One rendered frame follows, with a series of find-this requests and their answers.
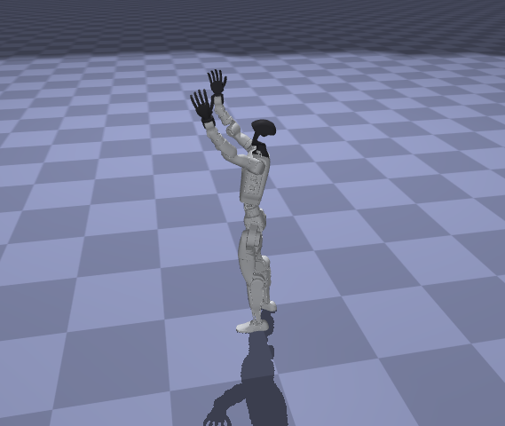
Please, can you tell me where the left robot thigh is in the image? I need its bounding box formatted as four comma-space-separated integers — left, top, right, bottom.
238, 225, 265, 286

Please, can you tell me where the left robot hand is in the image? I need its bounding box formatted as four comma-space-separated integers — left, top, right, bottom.
190, 89, 216, 129

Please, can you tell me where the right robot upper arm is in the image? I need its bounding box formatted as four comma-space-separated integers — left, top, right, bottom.
226, 122, 256, 153

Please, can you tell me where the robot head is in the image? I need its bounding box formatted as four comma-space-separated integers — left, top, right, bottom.
251, 119, 276, 158

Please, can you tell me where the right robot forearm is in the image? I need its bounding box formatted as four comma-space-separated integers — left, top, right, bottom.
214, 96, 240, 126

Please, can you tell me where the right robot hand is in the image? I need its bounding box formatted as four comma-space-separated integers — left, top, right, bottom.
207, 69, 227, 105

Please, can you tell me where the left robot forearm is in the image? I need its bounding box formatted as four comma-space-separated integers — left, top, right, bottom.
204, 121, 237, 158

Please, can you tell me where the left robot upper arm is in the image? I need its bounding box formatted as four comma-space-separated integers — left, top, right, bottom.
221, 151, 265, 175

